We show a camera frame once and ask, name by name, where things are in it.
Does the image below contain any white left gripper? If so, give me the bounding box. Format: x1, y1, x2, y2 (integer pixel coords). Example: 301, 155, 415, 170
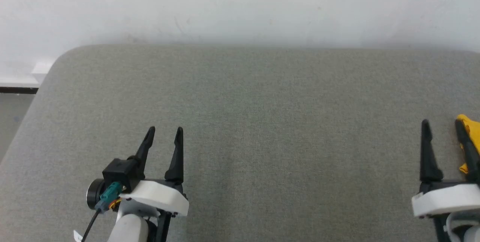
119, 126, 189, 218

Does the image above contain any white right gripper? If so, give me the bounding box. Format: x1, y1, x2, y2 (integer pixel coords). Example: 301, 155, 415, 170
411, 119, 480, 219

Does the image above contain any yellow cartoon print shirt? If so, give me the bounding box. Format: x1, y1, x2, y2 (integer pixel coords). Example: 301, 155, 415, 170
456, 114, 480, 175

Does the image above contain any grey fabric sofa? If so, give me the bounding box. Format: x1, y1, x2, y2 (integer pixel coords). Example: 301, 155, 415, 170
0, 44, 480, 242

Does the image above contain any dark baseboard strip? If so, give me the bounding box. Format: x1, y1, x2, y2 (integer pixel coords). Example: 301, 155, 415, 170
0, 87, 39, 94

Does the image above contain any left camera cable teal plug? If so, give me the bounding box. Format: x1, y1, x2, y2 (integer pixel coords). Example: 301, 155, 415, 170
81, 182, 125, 242

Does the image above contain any white wall ledge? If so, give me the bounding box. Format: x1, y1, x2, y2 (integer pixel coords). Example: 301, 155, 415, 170
0, 59, 57, 87

